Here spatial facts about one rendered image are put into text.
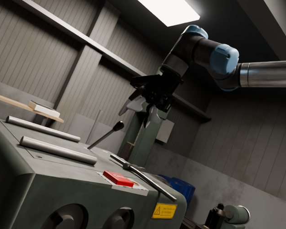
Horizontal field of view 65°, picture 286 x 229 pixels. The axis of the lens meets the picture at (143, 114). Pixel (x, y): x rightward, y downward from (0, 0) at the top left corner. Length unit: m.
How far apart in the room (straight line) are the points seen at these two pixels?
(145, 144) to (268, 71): 2.80
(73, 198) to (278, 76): 0.61
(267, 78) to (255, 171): 4.20
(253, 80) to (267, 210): 4.09
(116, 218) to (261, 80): 0.55
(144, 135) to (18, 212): 2.98
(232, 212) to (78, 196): 1.64
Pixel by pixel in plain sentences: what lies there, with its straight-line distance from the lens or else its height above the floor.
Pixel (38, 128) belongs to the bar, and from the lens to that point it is 0.87.
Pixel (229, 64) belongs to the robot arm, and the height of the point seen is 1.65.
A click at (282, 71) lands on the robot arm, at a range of 0.74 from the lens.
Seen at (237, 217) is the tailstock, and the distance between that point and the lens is 2.04.
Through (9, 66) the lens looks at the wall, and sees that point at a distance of 3.66.
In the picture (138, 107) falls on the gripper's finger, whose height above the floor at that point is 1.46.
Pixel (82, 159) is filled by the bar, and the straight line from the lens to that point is 0.64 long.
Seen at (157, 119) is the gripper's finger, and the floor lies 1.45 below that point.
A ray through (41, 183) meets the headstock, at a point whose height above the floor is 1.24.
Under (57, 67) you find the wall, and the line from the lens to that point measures 3.77.
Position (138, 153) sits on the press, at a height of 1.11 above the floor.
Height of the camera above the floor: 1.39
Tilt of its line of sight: 5 degrees up
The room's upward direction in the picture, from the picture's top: 23 degrees clockwise
